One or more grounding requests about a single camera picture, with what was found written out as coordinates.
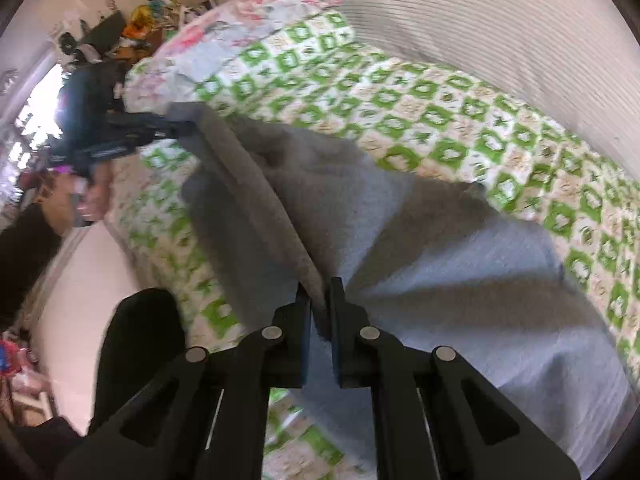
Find floral pillow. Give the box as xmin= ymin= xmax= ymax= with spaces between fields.
xmin=122 ymin=0 xmax=348 ymax=113

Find orange and yellow toy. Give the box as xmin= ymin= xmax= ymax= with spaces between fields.
xmin=122 ymin=5 xmax=163 ymax=41

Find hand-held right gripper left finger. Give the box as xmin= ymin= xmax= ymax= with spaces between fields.
xmin=55 ymin=282 xmax=313 ymax=480

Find person's left forearm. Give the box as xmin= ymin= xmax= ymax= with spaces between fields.
xmin=0 ymin=172 xmax=81 ymax=323

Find person's black-clothed leg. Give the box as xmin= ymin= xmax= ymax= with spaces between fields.
xmin=15 ymin=287 xmax=187 ymax=480

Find white striped bolster cushion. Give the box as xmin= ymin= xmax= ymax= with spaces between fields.
xmin=260 ymin=0 xmax=640 ymax=196

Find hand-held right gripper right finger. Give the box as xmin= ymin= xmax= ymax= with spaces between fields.
xmin=327 ymin=277 xmax=583 ymax=480

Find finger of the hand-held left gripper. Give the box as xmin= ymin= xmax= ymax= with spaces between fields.
xmin=125 ymin=111 xmax=197 ymax=141

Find grey fleece pants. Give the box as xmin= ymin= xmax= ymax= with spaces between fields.
xmin=167 ymin=101 xmax=636 ymax=478

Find green patterned pillow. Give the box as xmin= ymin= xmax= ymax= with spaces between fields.
xmin=197 ymin=10 xmax=357 ymax=106

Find red and blue packet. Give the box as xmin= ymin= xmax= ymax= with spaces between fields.
xmin=0 ymin=340 xmax=23 ymax=376

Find person's left hand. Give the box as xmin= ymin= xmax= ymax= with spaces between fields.
xmin=75 ymin=162 xmax=115 ymax=228

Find green patterned quilt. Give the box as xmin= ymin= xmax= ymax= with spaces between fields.
xmin=107 ymin=47 xmax=640 ymax=476

